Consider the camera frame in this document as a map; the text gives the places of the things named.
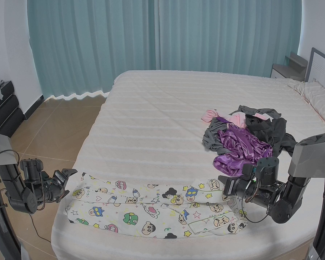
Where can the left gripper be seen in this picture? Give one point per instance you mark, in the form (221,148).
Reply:
(55,189)

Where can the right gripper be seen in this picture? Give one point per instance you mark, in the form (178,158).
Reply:
(238,188)

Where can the white printed pyjama top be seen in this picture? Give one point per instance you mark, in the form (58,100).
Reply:
(130,207)

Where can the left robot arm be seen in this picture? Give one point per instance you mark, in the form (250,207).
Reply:
(16,188)

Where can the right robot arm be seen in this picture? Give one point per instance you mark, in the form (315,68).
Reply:
(311,156)

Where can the pile of clothes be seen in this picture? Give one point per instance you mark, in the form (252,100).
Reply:
(270,129)

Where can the bed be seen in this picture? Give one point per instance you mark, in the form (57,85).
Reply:
(165,112)

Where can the purple satin garment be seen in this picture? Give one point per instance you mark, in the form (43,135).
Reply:
(233,145)

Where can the black chest of drawers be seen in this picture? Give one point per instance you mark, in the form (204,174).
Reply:
(5,112)

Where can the cream pillow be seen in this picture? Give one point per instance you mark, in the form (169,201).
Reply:
(317,99)

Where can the grey bedside table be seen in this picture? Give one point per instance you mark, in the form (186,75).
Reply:
(283,70)

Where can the blue-green curtain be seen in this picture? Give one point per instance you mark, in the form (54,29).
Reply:
(227,23)
(97,36)

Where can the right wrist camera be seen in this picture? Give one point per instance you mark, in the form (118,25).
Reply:
(249,170)

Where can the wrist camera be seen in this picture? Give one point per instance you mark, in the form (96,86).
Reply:
(45,177)
(249,170)

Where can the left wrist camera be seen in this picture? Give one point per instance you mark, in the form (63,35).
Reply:
(45,177)

